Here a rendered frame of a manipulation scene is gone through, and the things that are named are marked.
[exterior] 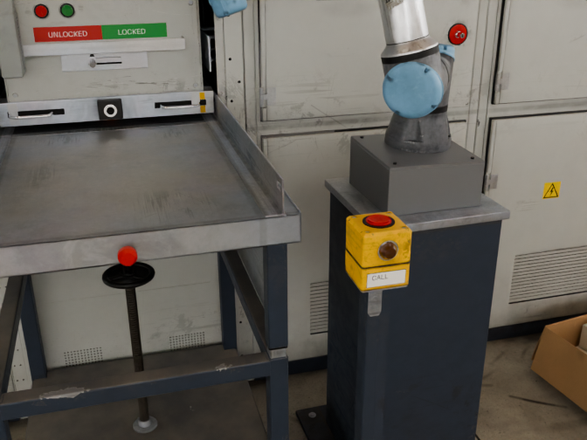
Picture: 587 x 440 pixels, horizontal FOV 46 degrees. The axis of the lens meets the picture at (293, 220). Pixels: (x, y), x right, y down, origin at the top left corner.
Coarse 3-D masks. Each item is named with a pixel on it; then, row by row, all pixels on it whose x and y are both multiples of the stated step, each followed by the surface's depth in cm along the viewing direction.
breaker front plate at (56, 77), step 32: (32, 0) 164; (64, 0) 165; (96, 0) 167; (128, 0) 169; (160, 0) 171; (192, 0) 173; (32, 32) 166; (192, 32) 176; (32, 64) 169; (64, 64) 171; (128, 64) 175; (160, 64) 177; (192, 64) 179; (32, 96) 172; (64, 96) 174; (96, 96) 176
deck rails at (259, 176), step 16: (224, 112) 171; (224, 128) 173; (240, 128) 152; (0, 144) 163; (224, 144) 162; (240, 144) 155; (0, 160) 152; (240, 160) 151; (256, 160) 139; (240, 176) 141; (256, 176) 141; (272, 176) 127; (256, 192) 132; (272, 192) 128; (272, 208) 125
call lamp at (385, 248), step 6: (390, 240) 103; (384, 246) 102; (390, 246) 102; (396, 246) 103; (378, 252) 103; (384, 252) 102; (390, 252) 102; (396, 252) 103; (384, 258) 103; (390, 258) 103
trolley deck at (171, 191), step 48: (48, 144) 164; (96, 144) 164; (144, 144) 164; (192, 144) 164; (0, 192) 134; (48, 192) 134; (96, 192) 134; (144, 192) 134; (192, 192) 134; (240, 192) 133; (0, 240) 113; (48, 240) 113; (96, 240) 115; (144, 240) 117; (192, 240) 119; (240, 240) 122; (288, 240) 124
